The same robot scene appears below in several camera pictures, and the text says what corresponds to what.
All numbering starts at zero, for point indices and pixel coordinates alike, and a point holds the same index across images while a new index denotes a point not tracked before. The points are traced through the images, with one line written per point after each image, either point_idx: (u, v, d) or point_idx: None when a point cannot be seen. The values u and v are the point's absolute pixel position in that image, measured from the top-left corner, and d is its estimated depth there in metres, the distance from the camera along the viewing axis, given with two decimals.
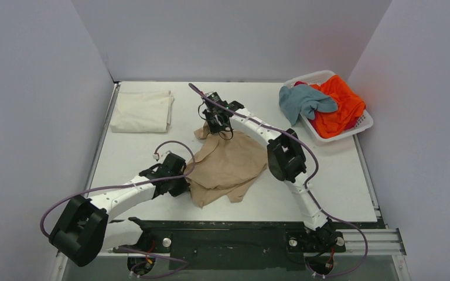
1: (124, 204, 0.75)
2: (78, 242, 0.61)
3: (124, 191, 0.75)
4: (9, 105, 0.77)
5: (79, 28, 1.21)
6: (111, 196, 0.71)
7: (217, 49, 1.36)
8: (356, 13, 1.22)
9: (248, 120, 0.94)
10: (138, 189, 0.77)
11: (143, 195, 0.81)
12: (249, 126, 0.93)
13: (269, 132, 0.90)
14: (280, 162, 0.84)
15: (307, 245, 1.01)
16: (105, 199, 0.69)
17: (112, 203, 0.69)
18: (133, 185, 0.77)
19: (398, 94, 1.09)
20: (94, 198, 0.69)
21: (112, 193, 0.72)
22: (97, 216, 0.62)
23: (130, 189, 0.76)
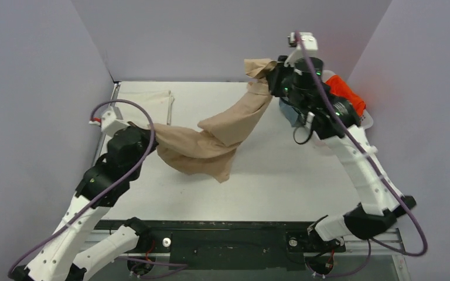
1: (74, 248, 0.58)
2: None
3: (60, 240, 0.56)
4: (10, 105, 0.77)
5: (79, 28, 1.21)
6: (47, 257, 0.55)
7: (217, 49, 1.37)
8: (355, 13, 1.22)
9: (365, 159, 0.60)
10: (74, 229, 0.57)
11: (93, 220, 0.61)
12: (365, 170, 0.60)
13: (389, 194, 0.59)
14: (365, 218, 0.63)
15: (307, 245, 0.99)
16: (42, 263, 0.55)
17: (49, 267, 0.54)
18: (68, 226, 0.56)
19: (398, 94, 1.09)
20: (32, 263, 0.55)
21: (50, 249, 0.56)
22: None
23: (67, 233, 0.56)
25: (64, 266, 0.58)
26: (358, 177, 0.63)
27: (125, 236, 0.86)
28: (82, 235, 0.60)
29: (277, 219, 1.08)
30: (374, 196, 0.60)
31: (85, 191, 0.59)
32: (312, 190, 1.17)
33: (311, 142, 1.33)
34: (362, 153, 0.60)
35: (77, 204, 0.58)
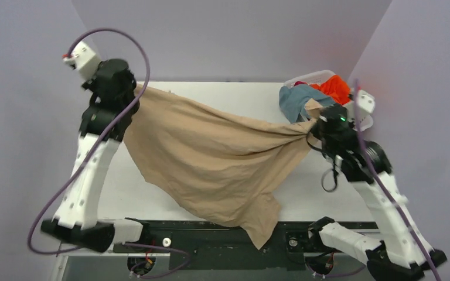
1: (99, 181, 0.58)
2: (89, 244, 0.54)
3: (82, 180, 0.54)
4: (12, 105, 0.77)
5: (78, 28, 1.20)
6: (71, 199, 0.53)
7: (217, 50, 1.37)
8: (357, 12, 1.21)
9: (395, 209, 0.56)
10: (94, 162, 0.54)
11: (107, 154, 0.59)
12: (393, 221, 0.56)
13: (415, 247, 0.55)
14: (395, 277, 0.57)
15: (307, 246, 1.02)
16: (70, 208, 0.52)
17: (79, 208, 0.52)
18: (83, 165, 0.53)
19: (399, 95, 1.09)
20: (58, 212, 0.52)
21: (73, 191, 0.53)
22: (48, 226, 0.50)
23: (87, 171, 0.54)
25: (94, 201, 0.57)
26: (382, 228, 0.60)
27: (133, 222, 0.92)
28: (100, 172, 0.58)
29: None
30: (398, 248, 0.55)
31: (91, 132, 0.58)
32: (312, 189, 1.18)
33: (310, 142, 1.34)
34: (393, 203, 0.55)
35: (84, 141, 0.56)
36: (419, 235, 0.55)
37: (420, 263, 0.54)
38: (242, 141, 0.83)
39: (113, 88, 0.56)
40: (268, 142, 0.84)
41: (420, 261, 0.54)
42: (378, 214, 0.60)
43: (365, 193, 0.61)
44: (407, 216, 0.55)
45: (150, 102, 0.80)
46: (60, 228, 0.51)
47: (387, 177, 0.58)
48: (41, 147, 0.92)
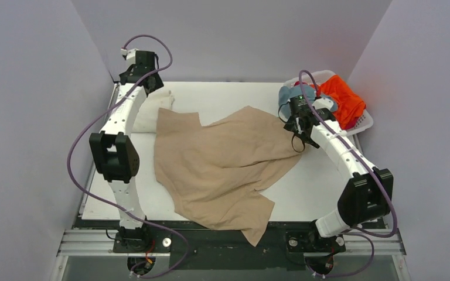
1: (131, 116, 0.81)
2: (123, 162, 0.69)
3: (123, 107, 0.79)
4: (11, 105, 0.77)
5: (78, 28, 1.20)
6: (116, 119, 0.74)
7: (217, 50, 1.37)
8: (355, 13, 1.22)
9: (335, 138, 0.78)
10: (131, 98, 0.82)
11: (139, 100, 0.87)
12: (336, 146, 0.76)
13: (358, 161, 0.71)
14: (353, 198, 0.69)
15: (307, 246, 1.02)
16: (114, 123, 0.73)
17: (122, 124, 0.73)
18: (126, 97, 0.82)
19: (399, 96, 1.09)
20: (105, 127, 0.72)
21: (115, 115, 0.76)
22: (95, 137, 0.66)
23: (128, 102, 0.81)
25: (128, 129, 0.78)
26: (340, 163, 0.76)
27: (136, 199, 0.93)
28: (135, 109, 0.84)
29: (275, 219, 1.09)
30: (344, 165, 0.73)
31: (128, 82, 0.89)
32: (312, 189, 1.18)
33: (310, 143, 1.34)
34: (334, 133, 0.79)
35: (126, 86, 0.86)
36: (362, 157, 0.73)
37: (362, 174, 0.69)
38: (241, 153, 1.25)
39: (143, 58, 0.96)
40: (258, 153, 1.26)
41: (361, 172, 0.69)
42: (330, 150, 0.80)
43: (320, 137, 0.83)
44: (347, 141, 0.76)
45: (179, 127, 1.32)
46: (107, 136, 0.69)
47: (331, 122, 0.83)
48: (41, 147, 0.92)
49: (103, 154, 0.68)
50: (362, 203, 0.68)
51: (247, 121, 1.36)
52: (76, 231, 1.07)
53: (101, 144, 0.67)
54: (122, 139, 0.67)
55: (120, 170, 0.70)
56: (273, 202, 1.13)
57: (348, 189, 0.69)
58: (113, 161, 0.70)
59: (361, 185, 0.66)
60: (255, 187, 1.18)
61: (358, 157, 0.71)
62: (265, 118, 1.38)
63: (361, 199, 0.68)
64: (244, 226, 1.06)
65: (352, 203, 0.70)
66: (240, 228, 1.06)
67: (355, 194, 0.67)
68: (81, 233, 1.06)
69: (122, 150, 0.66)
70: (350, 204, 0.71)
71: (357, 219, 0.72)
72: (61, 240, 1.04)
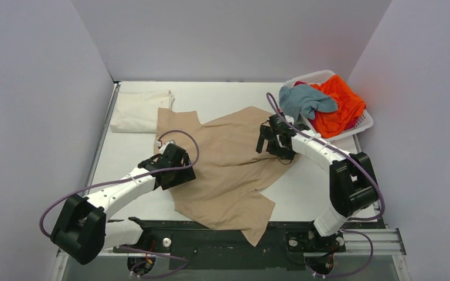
1: (124, 199, 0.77)
2: (77, 241, 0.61)
3: (123, 186, 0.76)
4: (11, 105, 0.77)
5: (78, 27, 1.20)
6: (108, 193, 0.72)
7: (217, 49, 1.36)
8: (355, 13, 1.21)
9: (312, 140, 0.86)
10: (137, 182, 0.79)
11: (143, 187, 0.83)
12: (313, 146, 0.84)
13: (336, 153, 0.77)
14: (340, 184, 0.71)
15: (307, 246, 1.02)
16: (102, 196, 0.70)
17: (109, 201, 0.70)
18: (131, 179, 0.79)
19: (399, 95, 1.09)
20: (92, 195, 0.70)
21: (110, 188, 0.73)
22: (74, 201, 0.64)
23: (130, 183, 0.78)
25: (112, 209, 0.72)
26: (321, 160, 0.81)
27: (132, 225, 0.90)
28: (133, 191, 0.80)
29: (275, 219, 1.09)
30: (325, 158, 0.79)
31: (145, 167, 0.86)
32: (313, 189, 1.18)
33: None
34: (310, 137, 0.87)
35: (139, 170, 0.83)
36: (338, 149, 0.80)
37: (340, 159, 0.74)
38: (239, 153, 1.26)
39: (173, 153, 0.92)
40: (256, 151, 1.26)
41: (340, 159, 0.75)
42: (310, 153, 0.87)
43: (300, 146, 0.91)
44: (321, 140, 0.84)
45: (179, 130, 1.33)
46: (87, 205, 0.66)
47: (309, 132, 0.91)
48: (41, 147, 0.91)
49: (68, 222, 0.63)
50: (349, 186, 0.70)
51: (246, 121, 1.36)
52: None
53: (75, 211, 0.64)
54: (96, 214, 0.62)
55: (71, 249, 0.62)
56: (273, 202, 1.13)
57: (333, 176, 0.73)
58: (73, 236, 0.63)
59: (343, 169, 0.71)
60: (255, 186, 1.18)
61: (334, 148, 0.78)
62: (265, 119, 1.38)
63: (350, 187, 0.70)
64: (244, 228, 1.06)
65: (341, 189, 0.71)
66: (239, 228, 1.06)
67: (338, 177, 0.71)
68: None
69: (89, 226, 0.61)
70: (340, 192, 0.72)
71: (353, 209, 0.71)
72: None
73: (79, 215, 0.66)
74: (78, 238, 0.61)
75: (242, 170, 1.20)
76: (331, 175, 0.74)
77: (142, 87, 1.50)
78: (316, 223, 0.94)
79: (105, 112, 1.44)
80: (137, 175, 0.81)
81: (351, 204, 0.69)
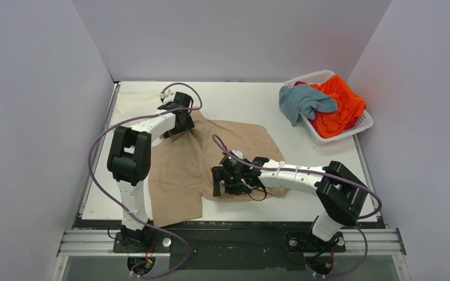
1: (157, 130, 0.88)
2: (133, 160, 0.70)
3: (154, 120, 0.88)
4: (11, 105, 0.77)
5: (78, 28, 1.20)
6: (145, 124, 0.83)
7: (216, 48, 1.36)
8: (355, 13, 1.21)
9: (280, 171, 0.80)
10: (164, 117, 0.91)
11: (167, 124, 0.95)
12: (285, 176, 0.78)
13: (310, 174, 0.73)
14: (332, 202, 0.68)
15: (307, 245, 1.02)
16: (142, 126, 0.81)
17: (148, 129, 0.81)
18: (159, 116, 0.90)
19: (398, 96, 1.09)
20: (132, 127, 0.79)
21: (143, 122, 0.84)
22: (120, 130, 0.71)
23: (160, 118, 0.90)
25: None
26: (301, 185, 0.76)
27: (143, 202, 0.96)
28: (160, 127, 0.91)
29: (207, 219, 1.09)
30: (305, 184, 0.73)
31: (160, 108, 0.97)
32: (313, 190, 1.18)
33: (312, 143, 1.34)
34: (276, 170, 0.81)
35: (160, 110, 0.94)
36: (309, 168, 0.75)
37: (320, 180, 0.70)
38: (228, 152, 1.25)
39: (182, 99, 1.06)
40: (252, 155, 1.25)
41: (319, 179, 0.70)
42: (287, 183, 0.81)
43: (270, 180, 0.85)
44: (289, 166, 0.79)
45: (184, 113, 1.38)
46: (132, 134, 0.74)
47: (269, 163, 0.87)
48: (41, 147, 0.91)
49: (120, 148, 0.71)
50: (341, 199, 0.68)
51: (247, 137, 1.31)
52: (76, 231, 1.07)
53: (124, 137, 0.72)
54: (145, 134, 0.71)
55: (127, 168, 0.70)
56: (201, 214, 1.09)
57: (324, 199, 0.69)
58: (126, 158, 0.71)
59: (329, 189, 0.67)
60: (204, 192, 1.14)
61: (307, 170, 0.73)
62: (264, 137, 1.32)
63: (343, 201, 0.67)
64: (156, 219, 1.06)
65: (336, 207, 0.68)
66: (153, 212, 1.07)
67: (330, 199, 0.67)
68: (82, 233, 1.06)
69: (142, 144, 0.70)
70: (335, 209, 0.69)
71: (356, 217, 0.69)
72: (61, 240, 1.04)
73: (126, 143, 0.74)
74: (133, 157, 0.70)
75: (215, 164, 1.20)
76: (321, 198, 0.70)
77: (142, 87, 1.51)
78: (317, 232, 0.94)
79: (105, 112, 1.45)
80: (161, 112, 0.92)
81: (351, 212, 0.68)
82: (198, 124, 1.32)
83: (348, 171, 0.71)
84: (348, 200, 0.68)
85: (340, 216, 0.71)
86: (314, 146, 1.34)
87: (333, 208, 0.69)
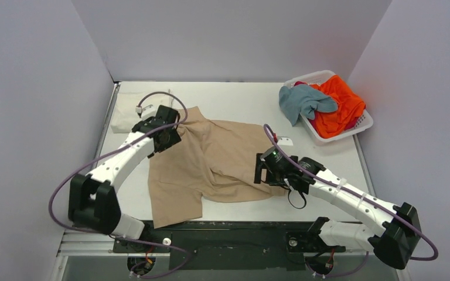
1: (129, 167, 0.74)
2: (96, 216, 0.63)
3: (123, 154, 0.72)
4: (11, 105, 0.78)
5: (78, 28, 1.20)
6: (110, 165, 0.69)
7: (216, 48, 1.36)
8: (355, 13, 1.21)
9: (341, 191, 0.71)
10: (136, 147, 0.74)
11: (145, 151, 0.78)
12: (347, 200, 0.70)
13: (378, 209, 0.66)
14: (394, 249, 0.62)
15: (307, 245, 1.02)
16: (106, 169, 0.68)
17: (113, 172, 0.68)
18: (130, 145, 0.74)
19: (398, 95, 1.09)
20: (94, 171, 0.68)
21: (111, 160, 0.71)
22: (78, 180, 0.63)
23: (130, 150, 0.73)
25: (120, 178, 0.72)
26: (358, 214, 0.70)
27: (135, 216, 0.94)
28: (136, 157, 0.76)
29: (207, 219, 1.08)
30: (368, 217, 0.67)
31: (139, 130, 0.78)
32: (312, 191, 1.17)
33: (312, 143, 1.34)
34: (338, 187, 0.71)
35: (135, 134, 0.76)
36: (376, 200, 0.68)
37: (390, 220, 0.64)
38: (228, 153, 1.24)
39: (164, 112, 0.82)
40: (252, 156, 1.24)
41: (389, 219, 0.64)
42: (341, 205, 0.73)
43: (323, 195, 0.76)
44: (354, 190, 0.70)
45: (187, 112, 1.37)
46: (92, 182, 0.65)
47: (323, 172, 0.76)
48: (41, 147, 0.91)
49: (80, 201, 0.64)
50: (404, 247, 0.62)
51: (247, 137, 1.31)
52: (76, 231, 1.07)
53: (83, 188, 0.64)
54: (105, 188, 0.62)
55: (92, 222, 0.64)
56: (200, 215, 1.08)
57: (386, 240, 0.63)
58: (89, 211, 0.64)
59: (399, 235, 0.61)
60: (203, 192, 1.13)
61: (375, 204, 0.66)
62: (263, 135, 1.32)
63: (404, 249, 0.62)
64: (153, 219, 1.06)
65: (395, 253, 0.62)
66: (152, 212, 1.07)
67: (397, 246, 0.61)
68: (81, 233, 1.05)
69: (102, 201, 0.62)
70: (389, 249, 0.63)
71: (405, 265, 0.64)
72: (61, 240, 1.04)
73: (89, 191, 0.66)
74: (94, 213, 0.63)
75: (215, 163, 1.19)
76: (384, 239, 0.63)
77: (142, 87, 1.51)
78: (324, 237, 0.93)
79: (105, 112, 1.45)
80: (135, 139, 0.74)
81: (405, 260, 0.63)
82: (198, 123, 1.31)
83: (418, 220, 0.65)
84: (406, 247, 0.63)
85: (387, 256, 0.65)
86: (314, 146, 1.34)
87: (388, 252, 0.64)
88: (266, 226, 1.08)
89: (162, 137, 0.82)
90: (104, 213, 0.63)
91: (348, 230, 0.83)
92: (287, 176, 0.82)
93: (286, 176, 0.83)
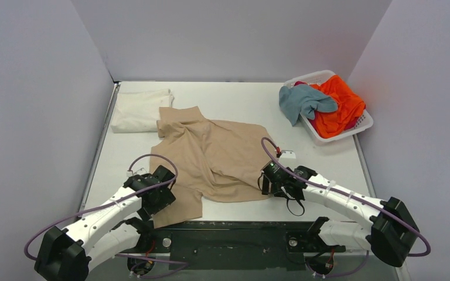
1: (109, 225, 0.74)
2: (59, 274, 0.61)
3: (105, 212, 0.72)
4: (10, 104, 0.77)
5: (78, 28, 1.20)
6: (89, 222, 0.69)
7: (216, 48, 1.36)
8: (355, 13, 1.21)
9: (330, 191, 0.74)
10: (120, 206, 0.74)
11: (129, 208, 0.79)
12: (336, 199, 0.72)
13: (365, 206, 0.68)
14: (385, 243, 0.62)
15: (307, 245, 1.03)
16: (83, 226, 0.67)
17: (90, 231, 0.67)
18: (115, 204, 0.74)
19: (398, 95, 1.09)
20: (71, 226, 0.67)
21: (92, 216, 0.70)
22: (53, 234, 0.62)
23: (113, 208, 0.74)
25: (96, 237, 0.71)
26: (349, 213, 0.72)
27: (126, 232, 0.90)
28: (119, 215, 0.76)
29: (207, 219, 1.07)
30: (357, 214, 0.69)
31: (131, 185, 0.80)
32: None
33: (312, 143, 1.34)
34: (326, 188, 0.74)
35: (125, 191, 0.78)
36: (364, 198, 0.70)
37: (377, 215, 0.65)
38: (228, 152, 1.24)
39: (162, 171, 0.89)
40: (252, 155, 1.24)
41: (376, 213, 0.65)
42: (332, 205, 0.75)
43: (315, 197, 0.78)
44: (342, 189, 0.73)
45: (188, 111, 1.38)
46: (67, 237, 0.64)
47: (314, 177, 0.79)
48: (41, 147, 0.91)
49: (48, 255, 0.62)
50: (395, 240, 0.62)
51: (248, 136, 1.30)
52: None
53: (55, 243, 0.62)
54: (75, 249, 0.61)
55: (55, 280, 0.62)
56: (200, 215, 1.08)
57: (376, 236, 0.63)
58: (55, 264, 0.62)
59: (387, 227, 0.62)
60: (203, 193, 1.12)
61: (362, 201, 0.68)
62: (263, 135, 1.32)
63: (396, 242, 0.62)
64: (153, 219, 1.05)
65: (388, 247, 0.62)
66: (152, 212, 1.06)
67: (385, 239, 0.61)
68: None
69: (68, 262, 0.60)
70: (382, 243, 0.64)
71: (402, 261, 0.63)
72: None
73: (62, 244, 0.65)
74: (60, 271, 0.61)
75: (215, 163, 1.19)
76: (373, 233, 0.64)
77: (142, 87, 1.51)
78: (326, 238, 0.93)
79: (105, 112, 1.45)
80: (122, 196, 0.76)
81: (401, 255, 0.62)
82: (198, 123, 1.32)
83: (408, 215, 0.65)
84: (400, 241, 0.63)
85: (383, 251, 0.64)
86: (314, 146, 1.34)
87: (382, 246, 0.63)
88: (267, 225, 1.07)
89: (151, 196, 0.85)
90: (70, 271, 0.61)
91: (345, 230, 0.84)
92: (283, 184, 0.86)
93: (283, 184, 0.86)
